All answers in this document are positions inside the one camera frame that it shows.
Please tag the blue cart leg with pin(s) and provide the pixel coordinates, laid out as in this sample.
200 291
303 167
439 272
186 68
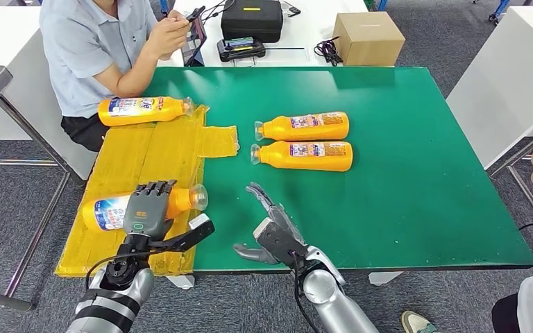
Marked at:
500 9

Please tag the black carrying case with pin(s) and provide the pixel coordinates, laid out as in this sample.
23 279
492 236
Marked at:
252 20

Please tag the black handheld controller with screen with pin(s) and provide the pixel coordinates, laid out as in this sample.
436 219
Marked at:
241 50

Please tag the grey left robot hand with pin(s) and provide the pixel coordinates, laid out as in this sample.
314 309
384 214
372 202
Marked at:
147 213

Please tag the tablet computer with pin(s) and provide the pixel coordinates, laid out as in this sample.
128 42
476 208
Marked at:
195 46

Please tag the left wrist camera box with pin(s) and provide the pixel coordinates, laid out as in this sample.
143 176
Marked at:
193 232

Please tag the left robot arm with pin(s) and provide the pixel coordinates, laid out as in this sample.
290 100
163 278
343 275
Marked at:
119 299

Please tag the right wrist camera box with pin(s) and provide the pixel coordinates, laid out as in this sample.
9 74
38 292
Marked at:
282 243

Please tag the yellow plastic sheet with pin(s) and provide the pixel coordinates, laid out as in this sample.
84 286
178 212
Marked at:
128 161

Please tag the brown cardboard box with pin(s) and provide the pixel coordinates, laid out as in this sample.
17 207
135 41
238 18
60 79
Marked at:
367 40

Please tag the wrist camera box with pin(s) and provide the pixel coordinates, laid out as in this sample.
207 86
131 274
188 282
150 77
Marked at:
282 243
193 232

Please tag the black smartphone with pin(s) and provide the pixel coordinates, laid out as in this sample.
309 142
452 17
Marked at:
196 13

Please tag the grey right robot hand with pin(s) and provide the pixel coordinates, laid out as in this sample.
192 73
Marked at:
275 211

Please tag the person's right hand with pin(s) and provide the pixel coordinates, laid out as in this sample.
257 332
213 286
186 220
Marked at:
170 39

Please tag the white table foot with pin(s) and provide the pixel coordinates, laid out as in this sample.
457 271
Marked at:
181 281
383 278

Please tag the orange detergent bottle clear cap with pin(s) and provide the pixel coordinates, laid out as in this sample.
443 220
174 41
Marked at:
181 200
165 110
303 129
303 160

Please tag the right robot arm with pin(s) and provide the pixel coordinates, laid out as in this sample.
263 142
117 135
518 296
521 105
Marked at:
331 299

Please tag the white table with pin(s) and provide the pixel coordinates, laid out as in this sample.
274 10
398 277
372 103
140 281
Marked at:
510 78
0 36
303 27

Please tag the small black device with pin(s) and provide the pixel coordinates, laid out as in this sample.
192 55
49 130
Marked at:
294 9

